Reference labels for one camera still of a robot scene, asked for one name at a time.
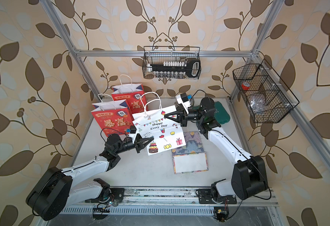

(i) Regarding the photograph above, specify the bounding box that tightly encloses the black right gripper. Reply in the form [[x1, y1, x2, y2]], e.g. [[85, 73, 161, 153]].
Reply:
[[166, 105, 205, 128]]

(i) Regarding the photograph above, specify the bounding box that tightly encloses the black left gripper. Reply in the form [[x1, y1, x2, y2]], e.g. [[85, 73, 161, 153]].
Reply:
[[113, 133, 152, 156]]

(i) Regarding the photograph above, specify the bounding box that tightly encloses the white Happy Every Day bag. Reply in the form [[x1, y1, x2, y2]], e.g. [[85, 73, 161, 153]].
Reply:
[[132, 92, 186, 155]]

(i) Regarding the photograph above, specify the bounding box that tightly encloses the red paper bag front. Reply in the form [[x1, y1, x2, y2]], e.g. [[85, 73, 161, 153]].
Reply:
[[91, 99, 133, 137]]

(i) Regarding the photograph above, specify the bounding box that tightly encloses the red paper bag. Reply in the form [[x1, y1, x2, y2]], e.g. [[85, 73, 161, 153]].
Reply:
[[91, 99, 133, 137], [111, 74, 147, 114]]

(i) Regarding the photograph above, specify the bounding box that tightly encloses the floral painted paper bag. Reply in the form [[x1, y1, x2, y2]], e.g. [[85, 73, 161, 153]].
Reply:
[[172, 131, 209, 174]]

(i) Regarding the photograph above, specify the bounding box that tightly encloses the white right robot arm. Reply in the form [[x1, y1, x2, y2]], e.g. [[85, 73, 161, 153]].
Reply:
[[165, 93, 270, 204]]

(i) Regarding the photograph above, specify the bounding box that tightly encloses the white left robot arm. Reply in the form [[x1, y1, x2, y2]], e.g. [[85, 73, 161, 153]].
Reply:
[[25, 134, 154, 221]]

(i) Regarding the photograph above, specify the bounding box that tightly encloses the red paper bag rear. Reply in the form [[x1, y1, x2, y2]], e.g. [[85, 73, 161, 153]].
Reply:
[[111, 74, 147, 114]]

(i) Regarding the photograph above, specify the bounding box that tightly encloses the clear plastic bag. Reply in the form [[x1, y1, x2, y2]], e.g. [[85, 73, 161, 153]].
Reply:
[[249, 93, 266, 114]]

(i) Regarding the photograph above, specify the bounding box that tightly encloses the green plastic tool case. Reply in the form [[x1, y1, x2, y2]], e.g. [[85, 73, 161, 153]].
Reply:
[[193, 101, 231, 125]]

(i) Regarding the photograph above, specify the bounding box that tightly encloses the black socket set holder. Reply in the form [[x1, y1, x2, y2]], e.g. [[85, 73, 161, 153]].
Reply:
[[143, 59, 201, 79]]

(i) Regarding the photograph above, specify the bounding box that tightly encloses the red tape roll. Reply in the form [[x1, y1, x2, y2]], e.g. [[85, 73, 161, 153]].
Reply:
[[241, 82, 251, 91]]

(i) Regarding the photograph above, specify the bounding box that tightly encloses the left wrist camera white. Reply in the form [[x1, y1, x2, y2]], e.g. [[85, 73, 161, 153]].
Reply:
[[125, 125, 137, 141]]

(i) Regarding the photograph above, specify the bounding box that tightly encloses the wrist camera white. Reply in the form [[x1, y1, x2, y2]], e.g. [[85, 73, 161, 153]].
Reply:
[[125, 125, 137, 141], [176, 93, 195, 114]]

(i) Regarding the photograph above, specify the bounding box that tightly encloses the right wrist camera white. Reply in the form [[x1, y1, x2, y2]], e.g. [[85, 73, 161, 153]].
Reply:
[[176, 93, 195, 114]]

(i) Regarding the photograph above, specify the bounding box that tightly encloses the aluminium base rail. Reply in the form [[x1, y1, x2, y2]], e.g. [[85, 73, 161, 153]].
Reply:
[[61, 187, 279, 216]]

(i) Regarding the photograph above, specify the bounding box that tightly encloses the black wire basket back wall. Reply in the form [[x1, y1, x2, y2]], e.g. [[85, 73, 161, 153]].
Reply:
[[142, 45, 201, 80]]

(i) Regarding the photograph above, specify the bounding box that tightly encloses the black wire basket wall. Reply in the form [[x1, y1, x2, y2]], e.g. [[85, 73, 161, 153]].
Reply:
[[232, 59, 300, 123], [142, 45, 201, 80]]

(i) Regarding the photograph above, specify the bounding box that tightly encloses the black wire basket right wall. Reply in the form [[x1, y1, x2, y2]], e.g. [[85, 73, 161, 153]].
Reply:
[[232, 59, 300, 123]]

